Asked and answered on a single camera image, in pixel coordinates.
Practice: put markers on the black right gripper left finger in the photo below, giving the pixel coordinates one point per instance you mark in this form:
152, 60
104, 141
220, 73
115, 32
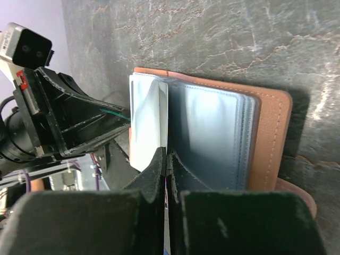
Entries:
125, 221

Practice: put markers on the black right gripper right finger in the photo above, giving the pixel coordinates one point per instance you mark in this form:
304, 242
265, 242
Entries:
206, 221

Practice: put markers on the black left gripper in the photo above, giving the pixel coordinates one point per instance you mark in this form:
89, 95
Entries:
79, 123

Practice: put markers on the pink leather card holder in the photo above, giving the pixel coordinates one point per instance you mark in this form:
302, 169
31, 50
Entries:
224, 135

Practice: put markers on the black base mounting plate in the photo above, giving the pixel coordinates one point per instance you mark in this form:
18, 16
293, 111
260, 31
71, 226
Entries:
116, 169

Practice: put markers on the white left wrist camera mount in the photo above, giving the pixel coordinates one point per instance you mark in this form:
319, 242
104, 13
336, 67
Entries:
23, 48

